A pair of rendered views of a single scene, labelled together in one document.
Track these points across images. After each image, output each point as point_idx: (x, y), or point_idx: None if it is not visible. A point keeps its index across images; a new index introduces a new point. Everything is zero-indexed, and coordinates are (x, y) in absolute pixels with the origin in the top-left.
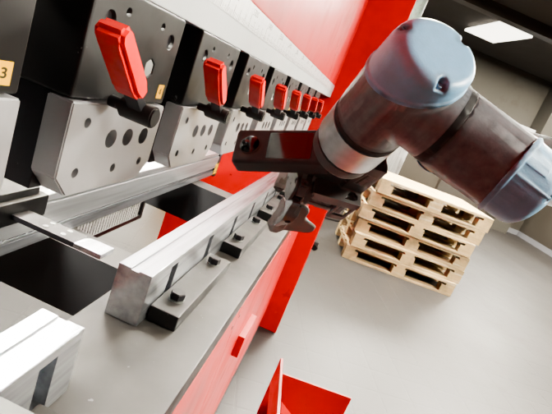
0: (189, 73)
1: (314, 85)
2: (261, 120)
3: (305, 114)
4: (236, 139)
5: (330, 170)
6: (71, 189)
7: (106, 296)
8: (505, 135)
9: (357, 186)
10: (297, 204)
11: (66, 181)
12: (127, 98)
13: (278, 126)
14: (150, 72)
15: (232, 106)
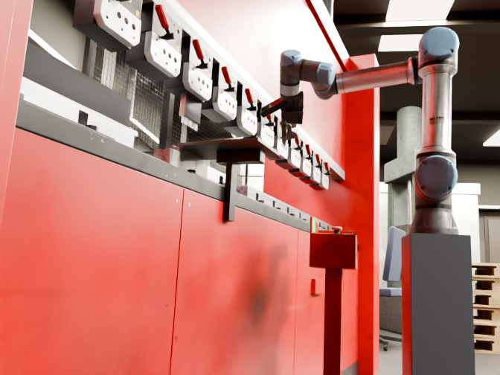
0: (241, 96)
1: (316, 152)
2: (274, 124)
3: (310, 156)
4: (268, 139)
5: (286, 98)
6: (220, 108)
7: None
8: (313, 62)
9: (300, 106)
10: (283, 119)
11: (219, 105)
12: (228, 85)
13: (294, 156)
14: None
15: (260, 120)
